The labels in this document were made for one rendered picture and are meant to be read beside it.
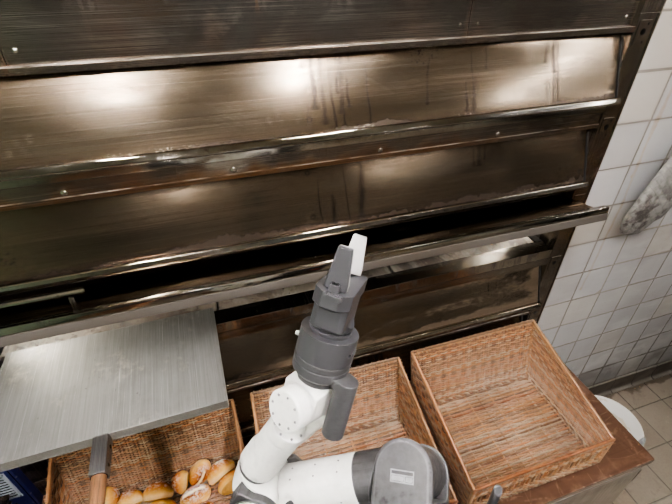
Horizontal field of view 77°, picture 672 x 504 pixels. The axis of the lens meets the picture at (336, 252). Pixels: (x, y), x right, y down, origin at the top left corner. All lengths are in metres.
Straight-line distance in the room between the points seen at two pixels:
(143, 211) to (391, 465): 0.77
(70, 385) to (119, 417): 0.18
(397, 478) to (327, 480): 0.13
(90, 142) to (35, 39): 0.19
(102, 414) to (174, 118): 0.71
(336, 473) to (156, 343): 0.69
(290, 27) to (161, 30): 0.25
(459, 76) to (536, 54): 0.23
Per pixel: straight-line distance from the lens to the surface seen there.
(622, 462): 1.98
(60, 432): 1.23
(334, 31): 1.02
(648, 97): 1.65
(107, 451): 1.11
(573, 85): 1.40
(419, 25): 1.10
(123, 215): 1.11
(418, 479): 0.76
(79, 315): 1.08
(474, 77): 1.20
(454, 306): 1.63
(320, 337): 0.61
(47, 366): 1.39
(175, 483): 1.65
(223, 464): 1.65
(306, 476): 0.85
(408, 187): 1.22
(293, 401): 0.64
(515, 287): 1.76
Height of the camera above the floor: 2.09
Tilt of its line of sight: 36 degrees down
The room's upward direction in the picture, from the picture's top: straight up
